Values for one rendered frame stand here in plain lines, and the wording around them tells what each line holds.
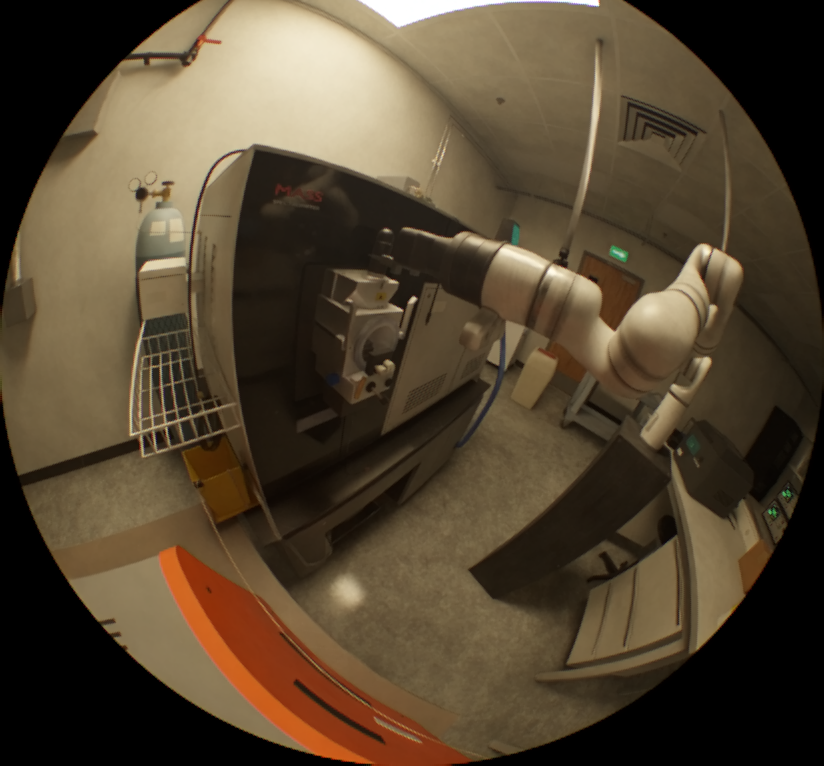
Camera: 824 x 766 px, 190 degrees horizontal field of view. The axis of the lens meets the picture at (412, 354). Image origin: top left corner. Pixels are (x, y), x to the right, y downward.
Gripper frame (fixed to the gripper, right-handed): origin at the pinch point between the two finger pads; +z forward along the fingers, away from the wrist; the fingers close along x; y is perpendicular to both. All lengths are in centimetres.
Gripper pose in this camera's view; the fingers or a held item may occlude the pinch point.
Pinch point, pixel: (376, 255)
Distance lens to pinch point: 36.8
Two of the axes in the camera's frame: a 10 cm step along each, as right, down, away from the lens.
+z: -7.5, -4.6, 4.7
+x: -6.0, 1.9, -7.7
